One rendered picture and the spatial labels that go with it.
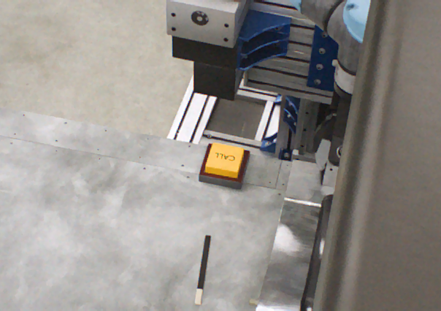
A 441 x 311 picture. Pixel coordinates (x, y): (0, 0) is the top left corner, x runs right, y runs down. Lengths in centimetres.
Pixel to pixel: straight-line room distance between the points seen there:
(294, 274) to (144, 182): 37
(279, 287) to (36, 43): 190
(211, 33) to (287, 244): 47
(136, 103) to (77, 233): 134
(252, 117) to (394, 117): 245
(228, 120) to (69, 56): 72
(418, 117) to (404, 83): 1
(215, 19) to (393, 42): 157
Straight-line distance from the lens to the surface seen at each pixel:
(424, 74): 16
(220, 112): 261
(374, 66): 17
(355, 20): 134
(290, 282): 144
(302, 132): 225
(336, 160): 143
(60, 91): 298
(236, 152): 168
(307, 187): 158
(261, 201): 166
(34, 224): 165
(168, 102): 292
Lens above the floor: 212
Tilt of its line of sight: 50 degrees down
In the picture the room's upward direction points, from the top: 2 degrees clockwise
